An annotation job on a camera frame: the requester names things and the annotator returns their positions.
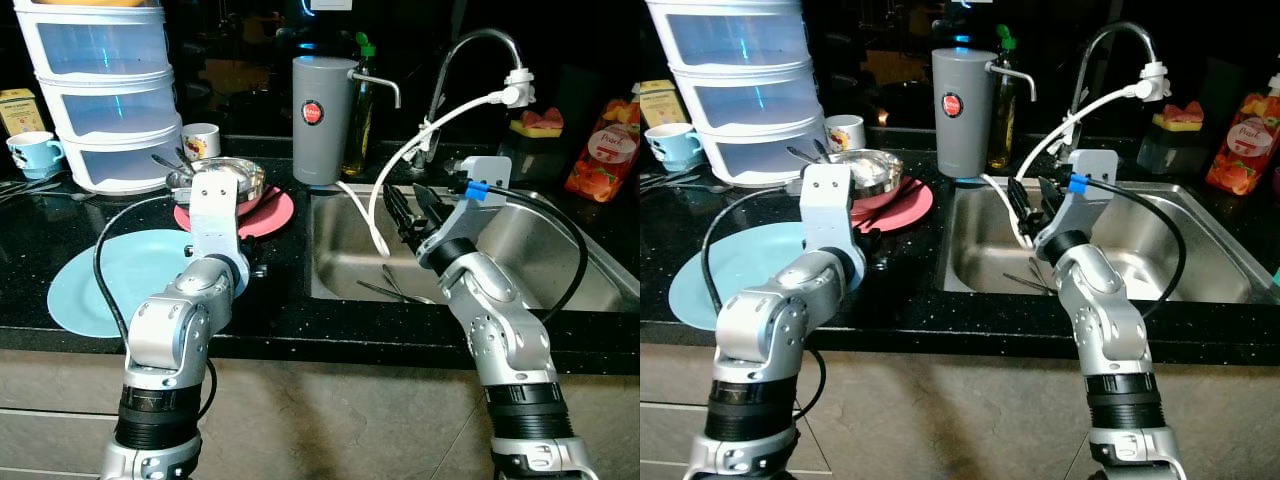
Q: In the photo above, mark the stainless steel bowl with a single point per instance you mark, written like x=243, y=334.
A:
x=250, y=180
x=875, y=172

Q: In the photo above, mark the black chopstick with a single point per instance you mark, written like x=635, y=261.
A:
x=892, y=200

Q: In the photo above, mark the white printed mug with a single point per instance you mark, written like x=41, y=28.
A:
x=847, y=132
x=202, y=140

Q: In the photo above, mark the thin white tube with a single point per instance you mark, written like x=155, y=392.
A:
x=360, y=210
x=1000, y=198

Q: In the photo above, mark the orange refill pouch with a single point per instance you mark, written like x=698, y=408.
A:
x=1242, y=145
x=600, y=150

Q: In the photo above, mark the chrome sink faucet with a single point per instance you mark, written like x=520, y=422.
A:
x=462, y=45
x=1100, y=38

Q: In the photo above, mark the light blue mug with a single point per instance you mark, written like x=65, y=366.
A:
x=28, y=155
x=672, y=147

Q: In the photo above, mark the steel cutlery piece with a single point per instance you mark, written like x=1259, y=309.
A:
x=1030, y=282
x=685, y=183
x=30, y=186
x=395, y=290

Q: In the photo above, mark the yellow and pink sponge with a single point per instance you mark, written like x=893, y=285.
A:
x=1180, y=116
x=538, y=124

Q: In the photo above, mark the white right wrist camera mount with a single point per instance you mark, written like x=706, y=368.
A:
x=1092, y=165
x=482, y=172

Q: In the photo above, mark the yellow carton box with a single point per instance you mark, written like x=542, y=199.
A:
x=20, y=112
x=662, y=102

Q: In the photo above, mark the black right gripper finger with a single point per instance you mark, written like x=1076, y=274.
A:
x=1020, y=208
x=398, y=215
x=429, y=207
x=1049, y=198

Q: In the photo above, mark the white stacked plastic drawer unit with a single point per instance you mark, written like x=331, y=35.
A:
x=740, y=90
x=105, y=95

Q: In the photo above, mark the oil bottle with green cap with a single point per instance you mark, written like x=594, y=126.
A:
x=1003, y=115
x=362, y=120

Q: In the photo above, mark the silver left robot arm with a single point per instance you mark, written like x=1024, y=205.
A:
x=165, y=335
x=760, y=330

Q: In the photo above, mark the pink plate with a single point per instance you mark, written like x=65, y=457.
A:
x=900, y=208
x=268, y=215

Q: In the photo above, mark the white faucet diverter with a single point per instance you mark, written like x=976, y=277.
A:
x=1152, y=82
x=517, y=88

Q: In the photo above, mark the grey cabinet front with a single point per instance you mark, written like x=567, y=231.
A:
x=950, y=415
x=330, y=420

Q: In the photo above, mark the chrome canister tap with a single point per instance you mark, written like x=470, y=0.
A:
x=380, y=81
x=1015, y=74

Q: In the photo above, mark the grey water filter canister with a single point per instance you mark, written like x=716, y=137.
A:
x=962, y=125
x=322, y=130

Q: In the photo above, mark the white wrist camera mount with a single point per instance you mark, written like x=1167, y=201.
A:
x=826, y=205
x=482, y=172
x=1092, y=165
x=214, y=215

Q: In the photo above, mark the light blue plate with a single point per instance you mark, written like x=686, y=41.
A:
x=100, y=285
x=720, y=280

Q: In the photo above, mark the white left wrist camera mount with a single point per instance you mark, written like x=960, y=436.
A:
x=826, y=205
x=214, y=215

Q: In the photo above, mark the black sponge holder box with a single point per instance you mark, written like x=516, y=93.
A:
x=1172, y=152
x=535, y=158

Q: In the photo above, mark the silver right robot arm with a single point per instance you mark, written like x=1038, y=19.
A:
x=505, y=340
x=1110, y=325

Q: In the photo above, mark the stainless steel sink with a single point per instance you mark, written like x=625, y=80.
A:
x=1200, y=240
x=540, y=250

